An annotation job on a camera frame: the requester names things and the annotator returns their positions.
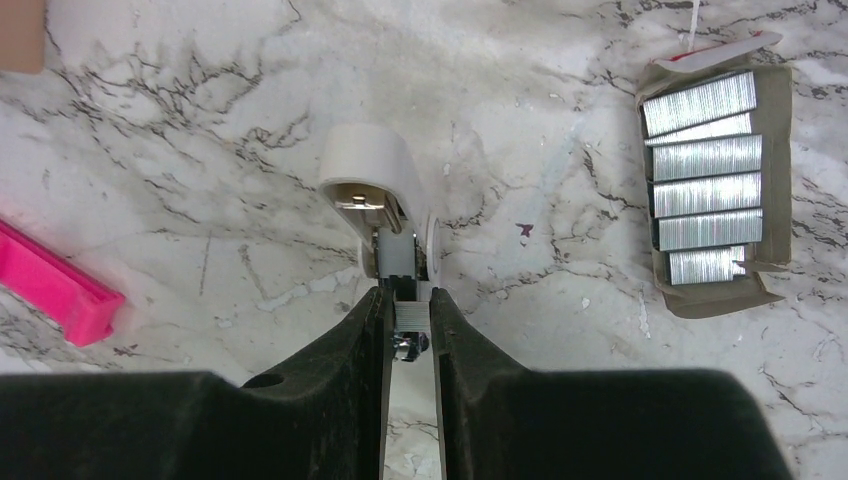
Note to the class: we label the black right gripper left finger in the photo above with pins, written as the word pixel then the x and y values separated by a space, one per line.
pixel 319 414

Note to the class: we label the white eraser block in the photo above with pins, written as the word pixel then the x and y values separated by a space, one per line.
pixel 369 178

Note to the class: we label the silver staple strip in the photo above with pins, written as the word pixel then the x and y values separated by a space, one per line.
pixel 412 317

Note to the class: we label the pink highlighter marker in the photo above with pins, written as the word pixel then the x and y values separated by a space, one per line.
pixel 80 304

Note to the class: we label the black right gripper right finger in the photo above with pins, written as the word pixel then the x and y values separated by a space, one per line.
pixel 501 420

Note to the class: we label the staple tray with staples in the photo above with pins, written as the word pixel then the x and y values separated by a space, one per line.
pixel 715 132

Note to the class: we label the red white staple box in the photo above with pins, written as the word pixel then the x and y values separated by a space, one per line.
pixel 23 36

